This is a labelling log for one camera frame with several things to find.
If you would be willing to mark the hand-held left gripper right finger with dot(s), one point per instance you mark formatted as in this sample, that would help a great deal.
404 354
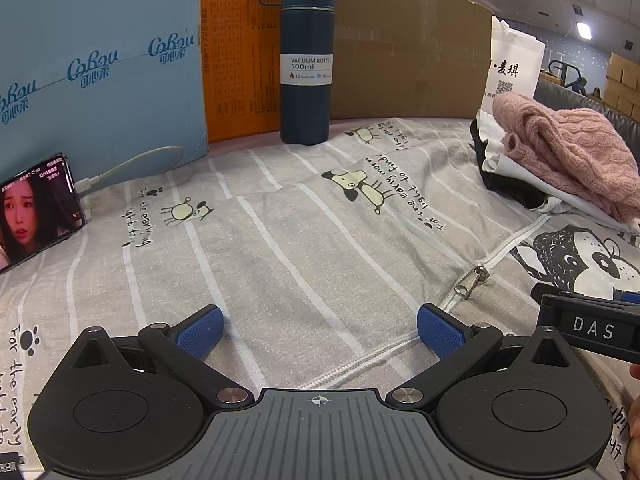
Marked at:
440 332

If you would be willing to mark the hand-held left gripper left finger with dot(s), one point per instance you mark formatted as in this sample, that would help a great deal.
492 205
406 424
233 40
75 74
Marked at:
202 331

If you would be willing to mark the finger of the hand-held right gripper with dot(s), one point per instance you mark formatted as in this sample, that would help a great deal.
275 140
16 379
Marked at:
627 297

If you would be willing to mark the pink knitted sweater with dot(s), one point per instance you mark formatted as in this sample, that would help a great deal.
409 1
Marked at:
575 150

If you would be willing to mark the person's right hand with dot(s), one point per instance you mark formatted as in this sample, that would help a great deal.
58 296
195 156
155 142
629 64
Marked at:
635 415

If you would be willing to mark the folded black garment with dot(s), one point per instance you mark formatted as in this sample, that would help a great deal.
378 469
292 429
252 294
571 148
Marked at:
505 185

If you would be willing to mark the folded white garment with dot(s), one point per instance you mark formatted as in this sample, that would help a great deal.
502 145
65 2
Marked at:
520 170

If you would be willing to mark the smartphone with lit screen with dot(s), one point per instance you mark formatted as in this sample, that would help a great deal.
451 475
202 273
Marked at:
35 215

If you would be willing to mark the black leather sofa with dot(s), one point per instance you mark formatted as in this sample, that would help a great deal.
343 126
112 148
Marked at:
555 97

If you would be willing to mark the stack of cardboard boxes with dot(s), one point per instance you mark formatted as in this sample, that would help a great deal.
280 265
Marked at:
622 80

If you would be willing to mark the pallet jack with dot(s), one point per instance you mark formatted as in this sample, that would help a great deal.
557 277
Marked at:
565 72

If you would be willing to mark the dark blue vacuum bottle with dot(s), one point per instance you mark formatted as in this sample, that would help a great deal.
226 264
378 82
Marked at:
305 105

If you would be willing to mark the white paper bag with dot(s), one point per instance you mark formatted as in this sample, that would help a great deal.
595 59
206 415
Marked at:
515 60

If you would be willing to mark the square ceiling light panel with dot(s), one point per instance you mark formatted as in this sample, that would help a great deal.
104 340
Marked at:
584 29

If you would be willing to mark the orange cardboard box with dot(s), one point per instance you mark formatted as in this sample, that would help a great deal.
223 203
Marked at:
235 60

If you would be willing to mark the brown cardboard box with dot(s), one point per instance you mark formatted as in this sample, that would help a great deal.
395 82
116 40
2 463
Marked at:
400 50

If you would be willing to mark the light blue cardboard box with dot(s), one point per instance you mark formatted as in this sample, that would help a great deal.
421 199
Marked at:
100 35

